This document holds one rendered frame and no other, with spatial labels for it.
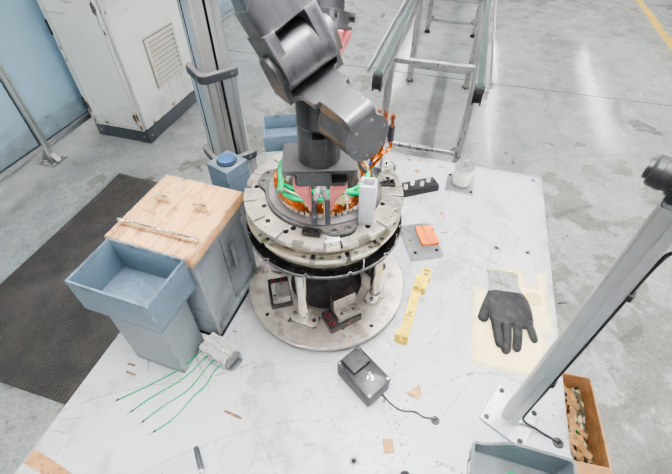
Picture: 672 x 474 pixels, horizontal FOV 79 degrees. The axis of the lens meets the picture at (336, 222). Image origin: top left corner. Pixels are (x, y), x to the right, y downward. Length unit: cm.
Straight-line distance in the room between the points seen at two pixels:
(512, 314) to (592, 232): 165
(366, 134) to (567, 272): 200
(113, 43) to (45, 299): 149
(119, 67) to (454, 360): 257
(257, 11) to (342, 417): 73
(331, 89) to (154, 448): 74
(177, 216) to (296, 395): 44
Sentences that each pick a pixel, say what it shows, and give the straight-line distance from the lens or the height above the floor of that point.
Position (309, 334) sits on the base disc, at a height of 80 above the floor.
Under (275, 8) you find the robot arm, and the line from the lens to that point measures 44.
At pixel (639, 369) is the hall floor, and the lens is 220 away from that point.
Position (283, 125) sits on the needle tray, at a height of 103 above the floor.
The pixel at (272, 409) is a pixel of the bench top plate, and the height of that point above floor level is 78.
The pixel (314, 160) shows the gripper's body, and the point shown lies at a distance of 53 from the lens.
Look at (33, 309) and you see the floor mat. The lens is 238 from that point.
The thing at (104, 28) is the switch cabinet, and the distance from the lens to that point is 289.
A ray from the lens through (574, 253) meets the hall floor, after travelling 249.
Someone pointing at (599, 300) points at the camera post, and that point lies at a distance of 62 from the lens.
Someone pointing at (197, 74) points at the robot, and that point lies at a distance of 113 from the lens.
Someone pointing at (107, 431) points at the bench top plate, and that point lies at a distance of 99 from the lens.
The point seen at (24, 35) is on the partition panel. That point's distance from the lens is 319.
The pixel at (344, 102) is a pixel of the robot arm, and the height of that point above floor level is 141.
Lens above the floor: 162
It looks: 45 degrees down
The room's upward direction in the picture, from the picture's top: straight up
